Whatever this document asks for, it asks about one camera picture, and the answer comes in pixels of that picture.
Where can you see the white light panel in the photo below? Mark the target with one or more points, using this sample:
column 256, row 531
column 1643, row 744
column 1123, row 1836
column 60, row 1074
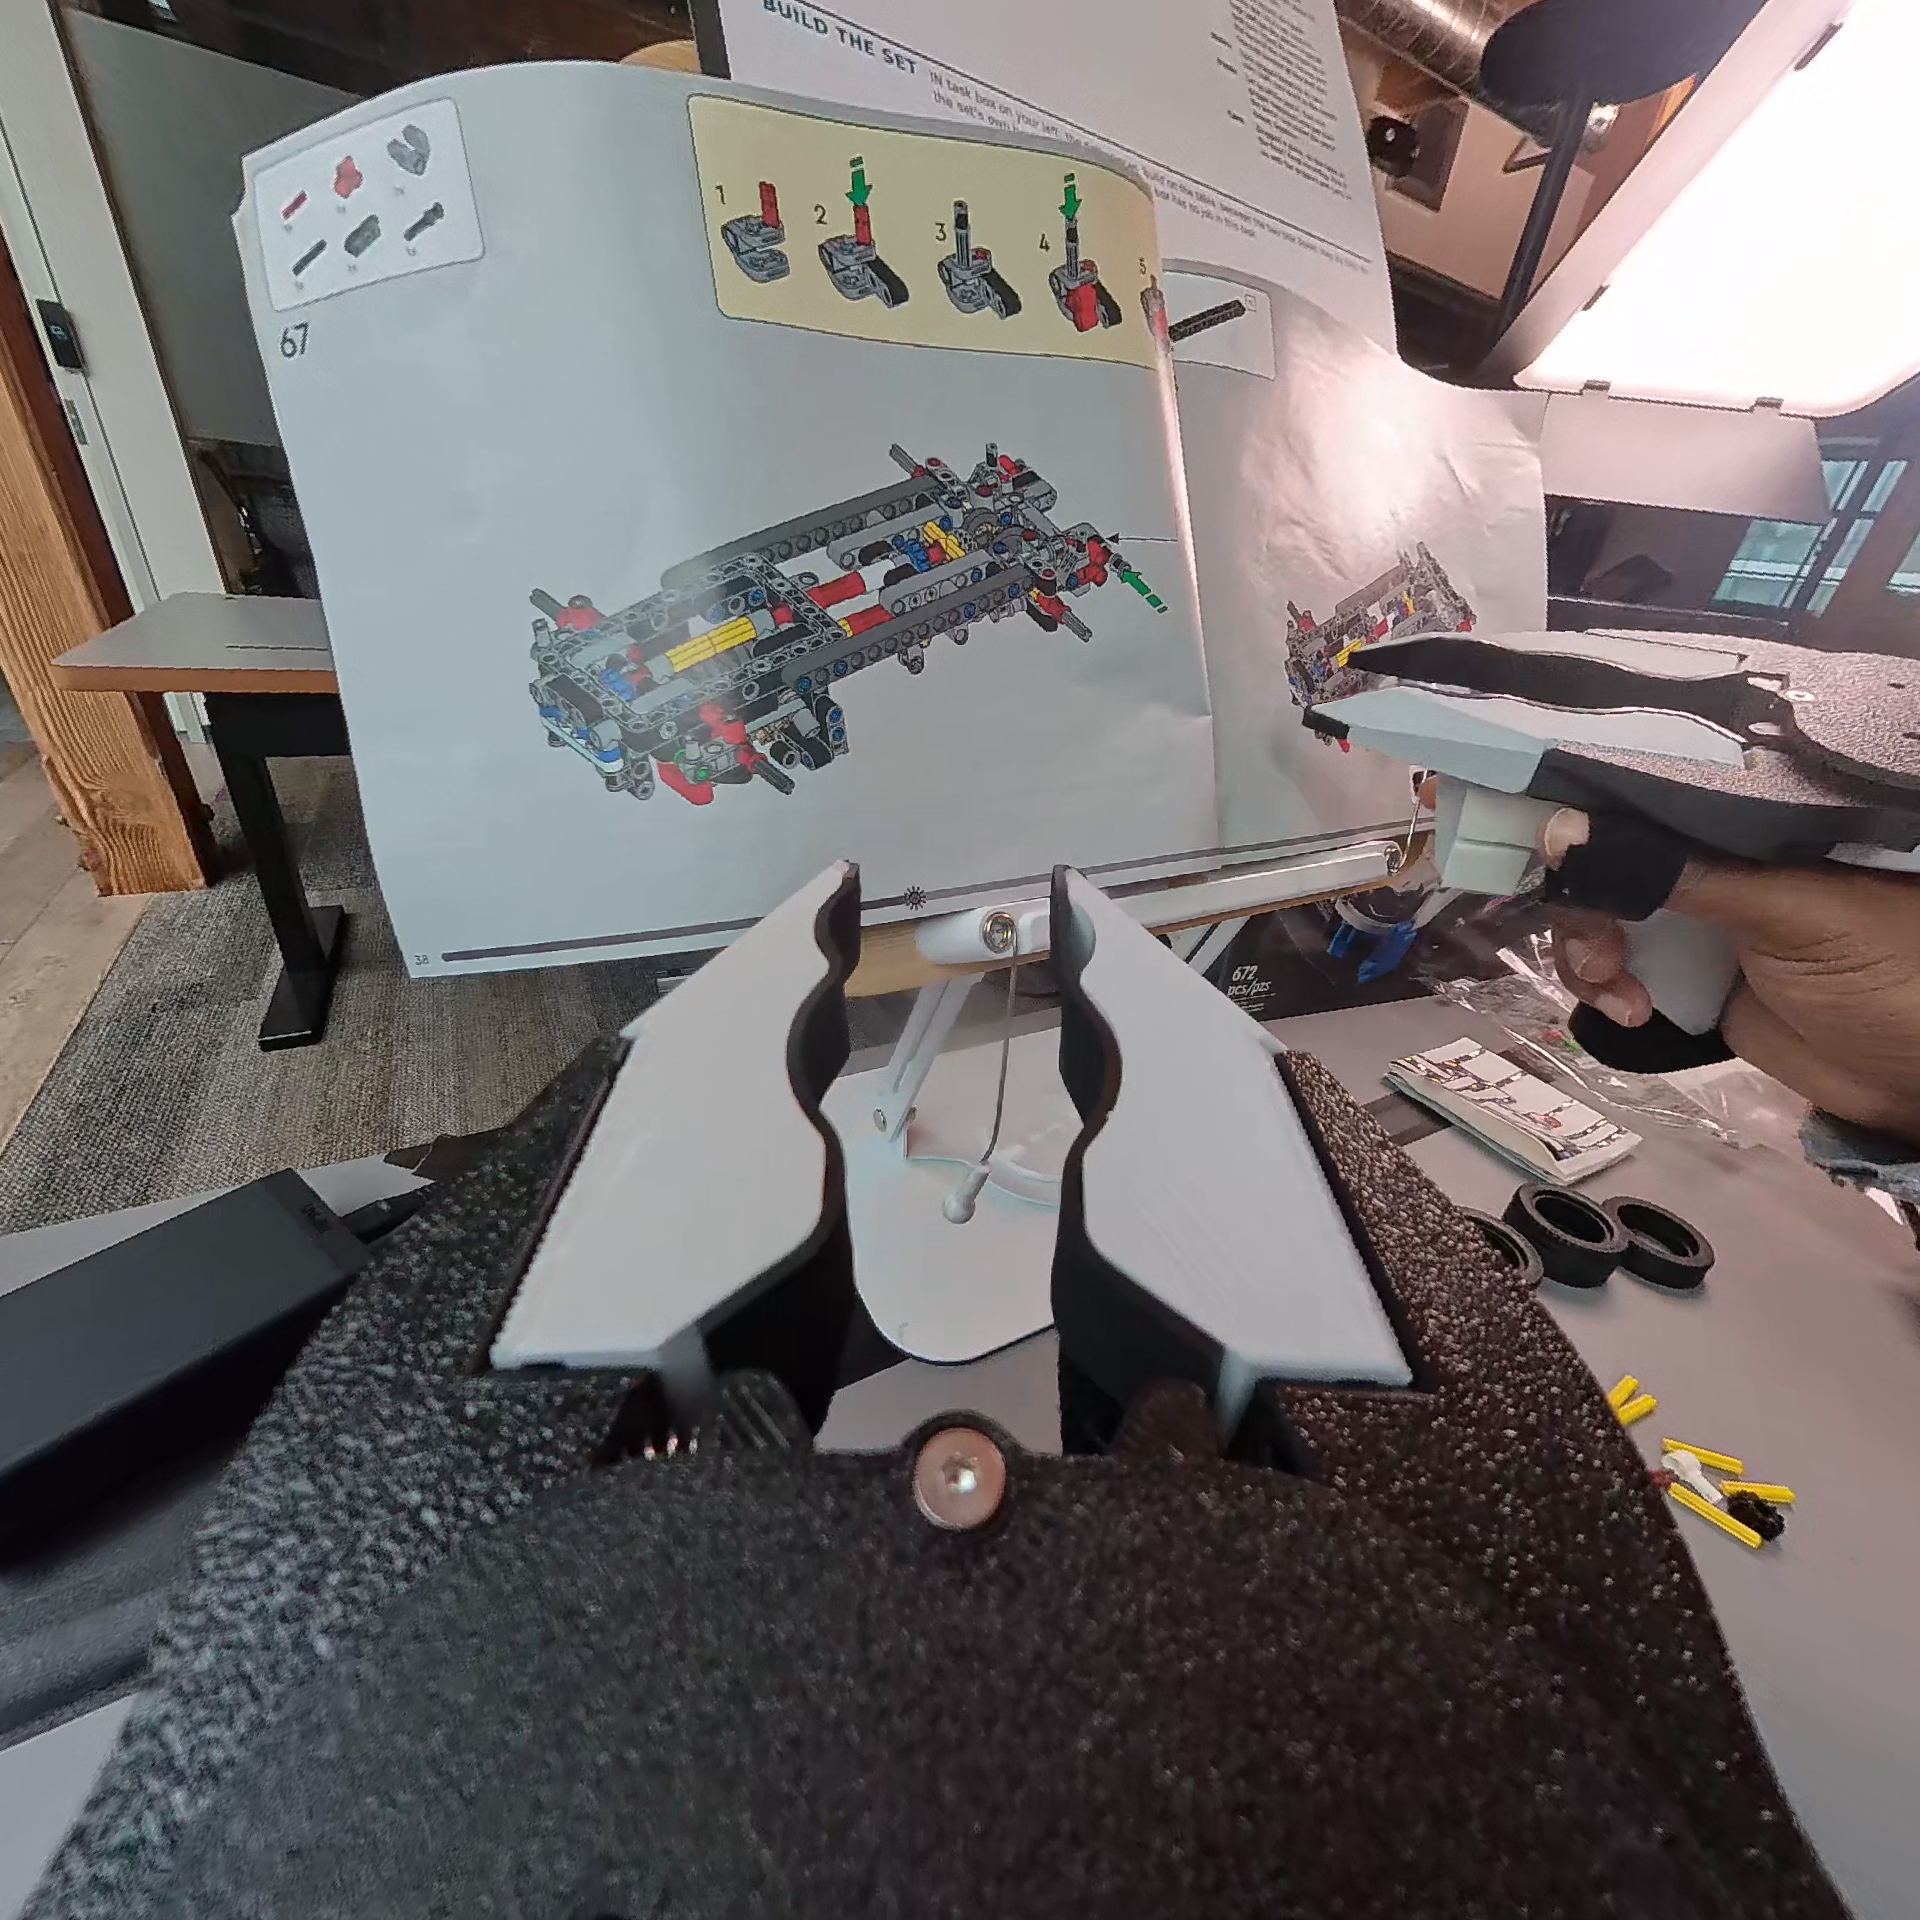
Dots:
column 1724, row 301

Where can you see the small black toy piece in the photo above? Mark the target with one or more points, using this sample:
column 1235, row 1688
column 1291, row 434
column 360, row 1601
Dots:
column 1763, row 1522

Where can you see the grey desk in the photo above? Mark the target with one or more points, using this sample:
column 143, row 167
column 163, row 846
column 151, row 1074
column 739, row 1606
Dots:
column 1801, row 1352

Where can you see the printed white paper sheet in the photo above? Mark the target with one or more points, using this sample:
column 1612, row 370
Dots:
column 1048, row 61

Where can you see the white page holder clip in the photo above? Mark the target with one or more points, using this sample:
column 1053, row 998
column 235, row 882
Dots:
column 1412, row 825
column 968, row 1196

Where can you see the white book stand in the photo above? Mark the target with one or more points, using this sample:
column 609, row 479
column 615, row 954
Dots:
column 946, row 1305

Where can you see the black power adapter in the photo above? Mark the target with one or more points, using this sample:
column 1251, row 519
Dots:
column 148, row 1352

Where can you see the black toy tire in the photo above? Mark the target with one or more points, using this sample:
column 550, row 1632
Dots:
column 1687, row 1260
column 1539, row 1255
column 1507, row 1255

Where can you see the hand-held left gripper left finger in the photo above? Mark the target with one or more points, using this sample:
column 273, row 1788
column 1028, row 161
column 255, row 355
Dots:
column 645, row 1185

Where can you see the person's right hand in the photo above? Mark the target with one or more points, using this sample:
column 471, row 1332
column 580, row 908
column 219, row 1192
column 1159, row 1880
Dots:
column 1830, row 990

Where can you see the open toy instruction manual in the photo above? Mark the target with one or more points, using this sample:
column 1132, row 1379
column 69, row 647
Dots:
column 750, row 452

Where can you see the clear plastic bag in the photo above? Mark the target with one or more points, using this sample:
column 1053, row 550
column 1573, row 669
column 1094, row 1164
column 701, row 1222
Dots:
column 1695, row 1104

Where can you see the black wall card reader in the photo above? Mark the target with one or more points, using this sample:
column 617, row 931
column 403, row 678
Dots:
column 55, row 333

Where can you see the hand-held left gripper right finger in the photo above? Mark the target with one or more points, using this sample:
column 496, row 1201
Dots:
column 1230, row 1185

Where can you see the wooden table black legs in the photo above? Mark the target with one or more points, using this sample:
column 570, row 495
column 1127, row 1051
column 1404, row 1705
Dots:
column 194, row 646

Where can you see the dark toy car box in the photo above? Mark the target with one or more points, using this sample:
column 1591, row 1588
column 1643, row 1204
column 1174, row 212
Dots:
column 1306, row 976

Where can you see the folded sticker sheet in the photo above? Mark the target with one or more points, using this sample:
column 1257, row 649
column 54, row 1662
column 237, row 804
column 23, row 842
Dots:
column 1516, row 1109

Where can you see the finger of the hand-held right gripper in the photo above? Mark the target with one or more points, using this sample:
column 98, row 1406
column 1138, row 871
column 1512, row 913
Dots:
column 1621, row 658
column 1470, row 744

